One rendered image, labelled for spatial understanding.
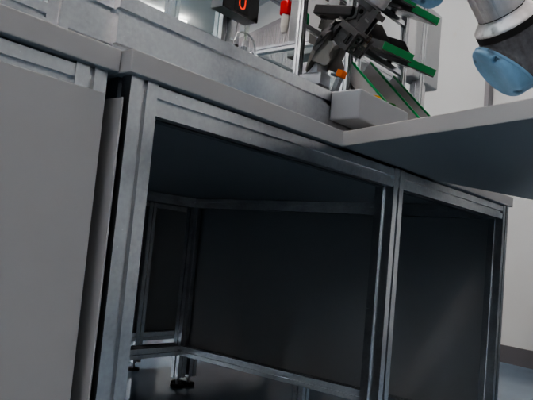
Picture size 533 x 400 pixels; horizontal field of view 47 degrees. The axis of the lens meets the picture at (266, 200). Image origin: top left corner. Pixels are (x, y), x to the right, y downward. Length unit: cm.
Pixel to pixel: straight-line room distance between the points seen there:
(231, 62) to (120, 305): 45
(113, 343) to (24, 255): 16
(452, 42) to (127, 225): 484
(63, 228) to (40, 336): 12
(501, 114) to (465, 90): 433
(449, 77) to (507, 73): 423
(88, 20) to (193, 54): 18
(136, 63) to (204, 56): 22
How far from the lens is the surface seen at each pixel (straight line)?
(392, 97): 183
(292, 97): 117
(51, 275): 75
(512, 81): 119
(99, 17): 90
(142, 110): 82
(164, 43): 95
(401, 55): 178
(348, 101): 125
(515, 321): 471
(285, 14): 316
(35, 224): 74
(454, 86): 533
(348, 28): 150
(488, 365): 203
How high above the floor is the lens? 62
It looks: 5 degrees up
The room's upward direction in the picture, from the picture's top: 5 degrees clockwise
